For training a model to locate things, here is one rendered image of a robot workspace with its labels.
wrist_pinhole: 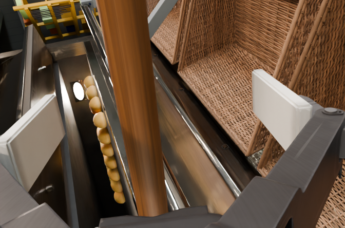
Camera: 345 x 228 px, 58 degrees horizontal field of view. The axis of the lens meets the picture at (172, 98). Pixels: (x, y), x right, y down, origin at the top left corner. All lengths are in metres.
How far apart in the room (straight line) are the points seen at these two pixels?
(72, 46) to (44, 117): 1.64
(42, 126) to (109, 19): 0.07
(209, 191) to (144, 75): 0.67
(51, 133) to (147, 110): 0.07
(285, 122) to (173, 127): 0.88
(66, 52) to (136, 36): 1.65
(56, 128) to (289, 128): 0.14
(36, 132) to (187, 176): 0.74
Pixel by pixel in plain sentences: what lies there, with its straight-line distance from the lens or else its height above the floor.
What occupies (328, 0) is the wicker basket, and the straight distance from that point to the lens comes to 0.71.
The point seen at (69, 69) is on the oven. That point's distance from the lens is 1.88.
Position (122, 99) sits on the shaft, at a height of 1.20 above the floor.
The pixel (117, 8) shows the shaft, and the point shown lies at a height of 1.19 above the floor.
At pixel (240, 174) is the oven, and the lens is 0.90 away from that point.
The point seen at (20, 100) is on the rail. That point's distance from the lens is 1.11.
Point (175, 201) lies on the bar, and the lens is 0.37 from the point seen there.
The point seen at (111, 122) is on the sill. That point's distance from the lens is 1.12.
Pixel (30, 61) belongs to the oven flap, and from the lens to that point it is 1.35.
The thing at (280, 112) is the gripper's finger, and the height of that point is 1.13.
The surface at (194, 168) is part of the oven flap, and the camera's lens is 0.91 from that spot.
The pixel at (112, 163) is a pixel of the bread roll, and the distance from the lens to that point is 1.59.
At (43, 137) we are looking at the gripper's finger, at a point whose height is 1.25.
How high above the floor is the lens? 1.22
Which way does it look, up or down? 14 degrees down
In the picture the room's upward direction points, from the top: 105 degrees counter-clockwise
